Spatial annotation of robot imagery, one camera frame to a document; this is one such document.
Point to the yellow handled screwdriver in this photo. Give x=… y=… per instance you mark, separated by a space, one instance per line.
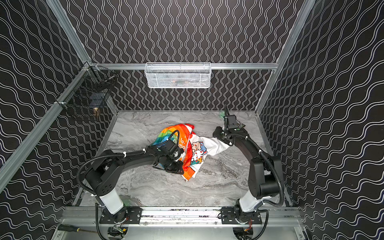
x=70 y=228

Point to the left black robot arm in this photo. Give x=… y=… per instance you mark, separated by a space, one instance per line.
x=99 y=176

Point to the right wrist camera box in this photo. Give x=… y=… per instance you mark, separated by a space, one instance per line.
x=229 y=120

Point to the purple M&M's candy packet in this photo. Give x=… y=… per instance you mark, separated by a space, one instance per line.
x=240 y=124

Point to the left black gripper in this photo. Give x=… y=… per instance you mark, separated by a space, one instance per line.
x=173 y=163

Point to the white wire mesh basket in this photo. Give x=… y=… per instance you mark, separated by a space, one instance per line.
x=178 y=75

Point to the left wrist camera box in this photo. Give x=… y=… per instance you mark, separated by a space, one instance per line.
x=172 y=150

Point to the brass knob in basket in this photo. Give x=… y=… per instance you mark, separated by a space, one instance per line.
x=96 y=113

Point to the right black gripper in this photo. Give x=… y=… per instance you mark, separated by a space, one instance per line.
x=219 y=132

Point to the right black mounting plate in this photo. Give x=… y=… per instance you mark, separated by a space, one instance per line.
x=234 y=215

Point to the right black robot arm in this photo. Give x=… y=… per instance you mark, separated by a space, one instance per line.
x=265 y=173

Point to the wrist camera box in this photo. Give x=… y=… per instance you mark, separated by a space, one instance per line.
x=229 y=120
x=172 y=150

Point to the black mounting plate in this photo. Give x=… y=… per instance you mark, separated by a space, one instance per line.
x=127 y=215
x=234 y=215

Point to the black wire wall basket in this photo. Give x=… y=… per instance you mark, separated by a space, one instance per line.
x=93 y=91

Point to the rainbow cartoon kids jacket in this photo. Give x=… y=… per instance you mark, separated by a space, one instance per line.
x=196 y=148

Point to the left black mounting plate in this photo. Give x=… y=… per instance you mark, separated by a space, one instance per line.
x=127 y=215

